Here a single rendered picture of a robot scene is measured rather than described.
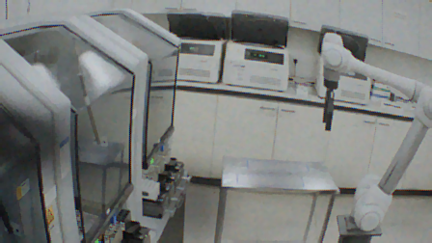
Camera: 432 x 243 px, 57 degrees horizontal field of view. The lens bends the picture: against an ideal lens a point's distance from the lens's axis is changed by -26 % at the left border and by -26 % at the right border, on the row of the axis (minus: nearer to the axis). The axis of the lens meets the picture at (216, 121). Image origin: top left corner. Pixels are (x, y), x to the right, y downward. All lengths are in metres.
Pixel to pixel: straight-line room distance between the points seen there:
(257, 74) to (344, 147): 1.04
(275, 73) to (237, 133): 0.61
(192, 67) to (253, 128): 0.72
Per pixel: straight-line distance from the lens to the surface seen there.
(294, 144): 4.49
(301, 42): 4.97
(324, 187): 2.53
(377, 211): 2.06
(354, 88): 4.45
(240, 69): 4.37
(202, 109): 4.46
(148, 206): 2.20
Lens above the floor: 1.70
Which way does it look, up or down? 14 degrees down
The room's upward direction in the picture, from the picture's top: 5 degrees clockwise
